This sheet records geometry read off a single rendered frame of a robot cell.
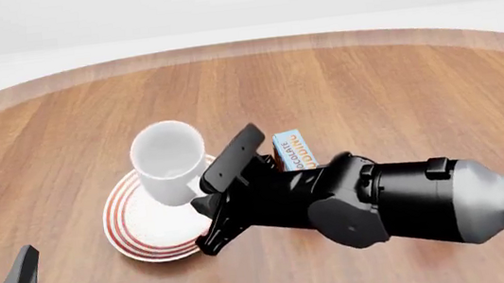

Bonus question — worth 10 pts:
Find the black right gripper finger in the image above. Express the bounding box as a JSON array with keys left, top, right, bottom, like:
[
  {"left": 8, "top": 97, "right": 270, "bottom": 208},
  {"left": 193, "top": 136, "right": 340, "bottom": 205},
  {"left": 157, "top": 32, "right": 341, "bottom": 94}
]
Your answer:
[{"left": 189, "top": 191, "right": 223, "bottom": 218}]

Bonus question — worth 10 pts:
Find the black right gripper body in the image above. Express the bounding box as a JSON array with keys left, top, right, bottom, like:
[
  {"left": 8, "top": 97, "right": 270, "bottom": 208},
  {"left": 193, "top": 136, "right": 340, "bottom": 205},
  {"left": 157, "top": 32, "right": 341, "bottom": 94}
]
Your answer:
[{"left": 189, "top": 185, "right": 269, "bottom": 260}]

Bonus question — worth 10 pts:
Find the white mug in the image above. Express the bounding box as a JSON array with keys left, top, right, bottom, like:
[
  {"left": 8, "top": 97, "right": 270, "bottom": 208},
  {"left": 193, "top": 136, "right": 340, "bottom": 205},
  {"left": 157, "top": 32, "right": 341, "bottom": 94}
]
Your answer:
[{"left": 127, "top": 115, "right": 213, "bottom": 212}]

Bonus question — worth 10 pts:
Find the plate with red rings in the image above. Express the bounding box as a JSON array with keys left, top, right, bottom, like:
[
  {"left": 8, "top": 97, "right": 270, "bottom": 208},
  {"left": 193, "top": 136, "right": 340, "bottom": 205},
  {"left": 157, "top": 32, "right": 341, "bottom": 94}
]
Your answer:
[{"left": 96, "top": 151, "right": 229, "bottom": 270}]

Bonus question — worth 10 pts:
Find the chocolate pudding box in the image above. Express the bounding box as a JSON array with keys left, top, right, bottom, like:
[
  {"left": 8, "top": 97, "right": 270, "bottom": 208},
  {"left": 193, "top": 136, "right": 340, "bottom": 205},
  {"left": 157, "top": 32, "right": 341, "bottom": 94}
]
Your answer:
[{"left": 270, "top": 126, "right": 321, "bottom": 175}]

